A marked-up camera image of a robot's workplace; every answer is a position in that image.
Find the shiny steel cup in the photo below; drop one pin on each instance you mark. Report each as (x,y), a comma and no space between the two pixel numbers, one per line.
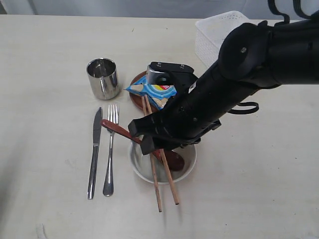
(102,75)

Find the blue chips snack bag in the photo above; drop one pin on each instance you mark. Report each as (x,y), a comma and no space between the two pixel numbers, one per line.
(158,95)

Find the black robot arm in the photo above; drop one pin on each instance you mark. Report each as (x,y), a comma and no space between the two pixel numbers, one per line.
(252,57)

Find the brown round plate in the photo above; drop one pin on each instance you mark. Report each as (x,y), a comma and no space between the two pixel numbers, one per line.
(136,99)

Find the wooden chopstick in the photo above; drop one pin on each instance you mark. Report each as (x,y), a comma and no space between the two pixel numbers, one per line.
(163,157)
(152,160)

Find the white speckled ceramic bowl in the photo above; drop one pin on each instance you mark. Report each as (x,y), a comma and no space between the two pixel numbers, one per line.
(141,164)

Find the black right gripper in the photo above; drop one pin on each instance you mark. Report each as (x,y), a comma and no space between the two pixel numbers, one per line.
(187,116)

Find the silver table knife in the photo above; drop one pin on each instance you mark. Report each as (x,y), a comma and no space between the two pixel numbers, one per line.
(94,161)

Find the white plastic perforated basket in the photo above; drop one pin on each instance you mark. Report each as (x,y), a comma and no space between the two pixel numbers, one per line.
(211,32)

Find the brown wooden spoon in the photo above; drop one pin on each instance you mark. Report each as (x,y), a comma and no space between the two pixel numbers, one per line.
(174,160)

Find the silver metal fork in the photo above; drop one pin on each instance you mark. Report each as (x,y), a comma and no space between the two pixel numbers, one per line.
(113,116)

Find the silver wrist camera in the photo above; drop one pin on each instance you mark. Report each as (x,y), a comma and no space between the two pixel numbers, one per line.
(163,73)

